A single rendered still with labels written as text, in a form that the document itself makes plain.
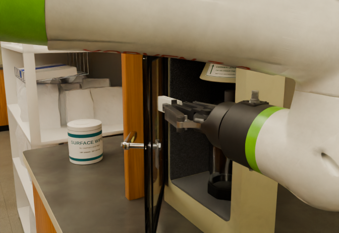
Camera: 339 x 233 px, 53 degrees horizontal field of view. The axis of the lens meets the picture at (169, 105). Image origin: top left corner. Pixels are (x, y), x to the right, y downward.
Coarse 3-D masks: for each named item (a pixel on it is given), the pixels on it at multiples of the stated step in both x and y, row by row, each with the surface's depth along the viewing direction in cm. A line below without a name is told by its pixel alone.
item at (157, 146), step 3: (156, 141) 67; (153, 144) 67; (156, 144) 67; (159, 144) 67; (150, 147) 67; (153, 147) 67; (156, 147) 67; (159, 147) 67; (156, 150) 68; (156, 153) 68; (156, 156) 68; (156, 159) 68; (156, 162) 68; (156, 165) 68
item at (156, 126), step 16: (144, 64) 60; (160, 64) 83; (144, 80) 61; (160, 80) 84; (144, 96) 61; (144, 112) 62; (160, 112) 85; (144, 128) 62; (160, 128) 86; (144, 144) 63; (144, 160) 64; (160, 160) 87; (144, 176) 64; (160, 176) 88; (144, 192) 65; (160, 192) 88
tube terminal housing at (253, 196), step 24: (168, 72) 90; (240, 72) 66; (168, 96) 91; (240, 96) 67; (264, 96) 68; (168, 144) 94; (168, 168) 95; (240, 168) 69; (168, 192) 97; (240, 192) 70; (264, 192) 74; (192, 216) 87; (216, 216) 78; (240, 216) 71; (264, 216) 75
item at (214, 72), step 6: (210, 66) 78; (216, 66) 76; (222, 66) 75; (204, 72) 80; (210, 72) 77; (216, 72) 76; (222, 72) 75; (228, 72) 74; (234, 72) 74; (204, 78) 79; (210, 78) 77; (216, 78) 76; (222, 78) 75; (228, 78) 74; (234, 78) 74
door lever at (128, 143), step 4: (132, 132) 75; (136, 132) 75; (128, 136) 72; (132, 136) 72; (136, 136) 75; (128, 140) 69; (132, 140) 70; (124, 144) 67; (128, 144) 67; (132, 144) 68; (136, 144) 68; (140, 144) 67; (124, 148) 68; (128, 148) 68; (132, 148) 68; (136, 148) 68; (140, 148) 68
